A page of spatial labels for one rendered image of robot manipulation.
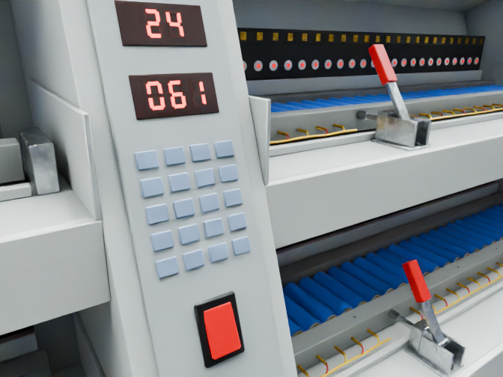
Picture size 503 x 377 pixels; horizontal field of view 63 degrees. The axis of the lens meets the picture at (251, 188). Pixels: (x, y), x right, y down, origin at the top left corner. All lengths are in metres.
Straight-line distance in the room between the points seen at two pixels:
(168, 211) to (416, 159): 0.21
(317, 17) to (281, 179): 0.36
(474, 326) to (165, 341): 0.33
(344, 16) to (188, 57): 0.42
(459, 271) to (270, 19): 0.36
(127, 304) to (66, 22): 0.13
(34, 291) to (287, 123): 0.22
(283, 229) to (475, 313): 0.28
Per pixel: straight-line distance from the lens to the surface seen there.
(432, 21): 0.78
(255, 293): 0.24
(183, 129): 0.22
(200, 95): 0.23
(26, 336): 0.38
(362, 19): 0.65
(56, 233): 0.21
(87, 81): 0.21
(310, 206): 0.27
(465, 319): 0.48
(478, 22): 0.85
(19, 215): 0.23
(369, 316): 0.41
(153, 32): 0.23
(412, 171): 0.35
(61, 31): 0.23
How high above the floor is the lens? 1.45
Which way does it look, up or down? 3 degrees down
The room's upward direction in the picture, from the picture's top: 10 degrees counter-clockwise
